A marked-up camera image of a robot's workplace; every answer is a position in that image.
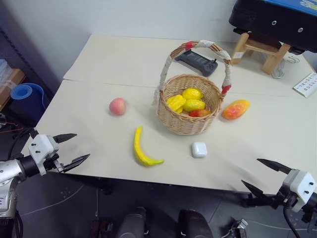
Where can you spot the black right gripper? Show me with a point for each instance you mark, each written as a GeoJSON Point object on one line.
{"type": "Point", "coordinates": [280, 197]}

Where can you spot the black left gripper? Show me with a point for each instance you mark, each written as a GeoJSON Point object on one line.
{"type": "Point", "coordinates": [50, 162]}

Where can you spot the red orange fruit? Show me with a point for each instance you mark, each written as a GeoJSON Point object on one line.
{"type": "Point", "coordinates": [199, 113]}

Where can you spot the pink peach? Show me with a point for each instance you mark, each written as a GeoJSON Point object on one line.
{"type": "Point", "coordinates": [118, 106]}

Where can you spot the rolled blue foam mat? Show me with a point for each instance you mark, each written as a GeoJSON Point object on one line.
{"type": "Point", "coordinates": [27, 96]}

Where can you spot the yellow banana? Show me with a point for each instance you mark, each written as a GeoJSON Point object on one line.
{"type": "Point", "coordinates": [140, 151]}

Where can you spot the white earbud case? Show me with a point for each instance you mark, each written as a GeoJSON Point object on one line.
{"type": "Point", "coordinates": [198, 150]}

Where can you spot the orange yellow mango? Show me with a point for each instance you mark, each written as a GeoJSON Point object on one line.
{"type": "Point", "coordinates": [235, 109]}

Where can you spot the dark rounded shape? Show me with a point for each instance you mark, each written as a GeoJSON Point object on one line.
{"type": "Point", "coordinates": [131, 223]}
{"type": "Point", "coordinates": [195, 224]}

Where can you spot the brown cardboard box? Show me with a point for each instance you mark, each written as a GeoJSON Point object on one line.
{"type": "Point", "coordinates": [11, 81]}

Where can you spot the oval yellow lemon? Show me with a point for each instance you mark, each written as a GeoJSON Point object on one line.
{"type": "Point", "coordinates": [195, 105]}

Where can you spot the white printed card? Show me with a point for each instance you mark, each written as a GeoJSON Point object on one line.
{"type": "Point", "coordinates": [306, 84]}

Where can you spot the clear plastic storage box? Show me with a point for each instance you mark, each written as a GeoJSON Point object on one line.
{"type": "Point", "coordinates": [4, 66]}

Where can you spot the round yellow lemon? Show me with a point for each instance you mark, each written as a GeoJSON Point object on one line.
{"type": "Point", "coordinates": [192, 93]}

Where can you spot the ridged yellow starfruit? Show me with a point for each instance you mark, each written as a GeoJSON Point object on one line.
{"type": "Point", "coordinates": [175, 103]}

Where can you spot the wooden stool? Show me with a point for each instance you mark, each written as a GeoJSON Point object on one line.
{"type": "Point", "coordinates": [270, 53]}

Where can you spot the black handheld controller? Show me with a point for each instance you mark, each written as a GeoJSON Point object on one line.
{"type": "Point", "coordinates": [198, 60]}

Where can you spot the black case with blue top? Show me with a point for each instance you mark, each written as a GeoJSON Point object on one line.
{"type": "Point", "coordinates": [272, 17]}

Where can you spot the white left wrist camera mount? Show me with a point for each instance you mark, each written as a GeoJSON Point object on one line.
{"type": "Point", "coordinates": [40, 146]}

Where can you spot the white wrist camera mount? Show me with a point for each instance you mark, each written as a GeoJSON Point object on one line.
{"type": "Point", "coordinates": [40, 146]}
{"type": "Point", "coordinates": [301, 183]}

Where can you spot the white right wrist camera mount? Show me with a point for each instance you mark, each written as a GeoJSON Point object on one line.
{"type": "Point", "coordinates": [301, 183]}

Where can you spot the dark metal rack post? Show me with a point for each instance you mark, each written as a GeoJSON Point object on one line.
{"type": "Point", "coordinates": [22, 57]}

